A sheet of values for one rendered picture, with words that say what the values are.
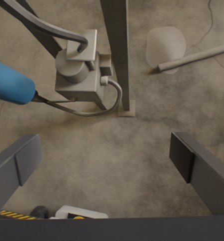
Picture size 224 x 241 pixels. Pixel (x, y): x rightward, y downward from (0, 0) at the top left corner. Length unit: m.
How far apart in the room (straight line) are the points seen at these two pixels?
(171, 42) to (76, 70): 0.92
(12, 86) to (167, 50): 0.96
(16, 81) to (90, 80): 0.13
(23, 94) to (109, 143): 0.74
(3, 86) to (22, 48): 1.09
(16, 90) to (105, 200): 0.86
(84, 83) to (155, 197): 0.83
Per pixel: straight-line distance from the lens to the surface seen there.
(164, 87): 1.07
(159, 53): 1.13
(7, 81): 0.30
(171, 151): 0.16
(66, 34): 0.18
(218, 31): 1.31
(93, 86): 0.34
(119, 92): 0.39
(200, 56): 1.15
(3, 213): 0.92
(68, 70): 0.32
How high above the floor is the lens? 1.00
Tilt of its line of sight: 80 degrees down
